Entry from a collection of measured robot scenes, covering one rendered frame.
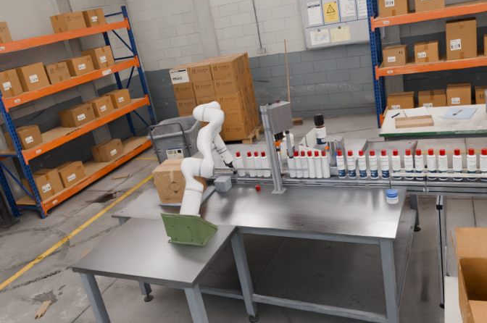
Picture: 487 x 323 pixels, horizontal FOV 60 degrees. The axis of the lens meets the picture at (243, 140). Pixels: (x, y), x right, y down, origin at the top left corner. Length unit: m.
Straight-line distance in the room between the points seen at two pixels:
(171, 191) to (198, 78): 3.70
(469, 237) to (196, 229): 1.48
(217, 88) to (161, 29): 2.53
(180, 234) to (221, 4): 5.86
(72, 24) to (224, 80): 2.36
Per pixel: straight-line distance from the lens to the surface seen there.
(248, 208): 3.02
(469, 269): 2.09
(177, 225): 2.72
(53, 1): 7.80
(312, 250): 3.57
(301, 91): 7.77
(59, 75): 6.64
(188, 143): 5.47
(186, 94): 6.91
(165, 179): 3.26
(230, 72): 6.54
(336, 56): 7.48
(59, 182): 6.49
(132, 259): 2.81
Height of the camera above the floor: 2.19
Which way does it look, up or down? 18 degrees down
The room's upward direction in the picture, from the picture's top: 11 degrees counter-clockwise
